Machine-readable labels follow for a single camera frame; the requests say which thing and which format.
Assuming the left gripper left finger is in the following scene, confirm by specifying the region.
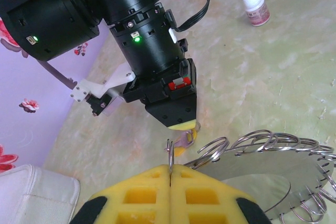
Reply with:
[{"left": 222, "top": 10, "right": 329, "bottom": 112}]
[{"left": 69, "top": 163, "right": 171, "bottom": 224}]

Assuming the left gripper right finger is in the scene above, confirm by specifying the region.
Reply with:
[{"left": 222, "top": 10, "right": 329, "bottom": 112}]
[{"left": 170, "top": 163, "right": 272, "bottom": 224}]

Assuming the white zip case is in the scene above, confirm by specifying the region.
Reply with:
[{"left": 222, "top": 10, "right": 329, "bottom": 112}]
[{"left": 0, "top": 164, "right": 81, "bottom": 224}]

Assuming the small white cap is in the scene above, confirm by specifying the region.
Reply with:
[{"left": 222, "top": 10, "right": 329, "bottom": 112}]
[{"left": 240, "top": 0, "right": 271, "bottom": 27}]

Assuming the black flat cable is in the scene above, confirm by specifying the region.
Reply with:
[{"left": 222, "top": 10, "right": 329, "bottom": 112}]
[{"left": 175, "top": 0, "right": 212, "bottom": 33}]

